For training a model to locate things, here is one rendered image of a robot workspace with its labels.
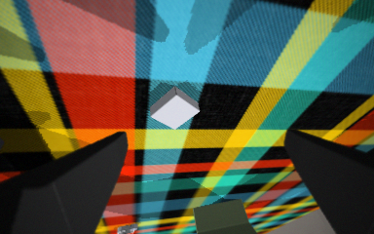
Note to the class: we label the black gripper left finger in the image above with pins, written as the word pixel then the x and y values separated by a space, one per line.
pixel 67 195

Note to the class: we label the white clamp band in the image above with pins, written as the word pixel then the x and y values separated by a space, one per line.
pixel 128 229

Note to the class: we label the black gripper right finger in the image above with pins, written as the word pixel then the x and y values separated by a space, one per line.
pixel 340 179

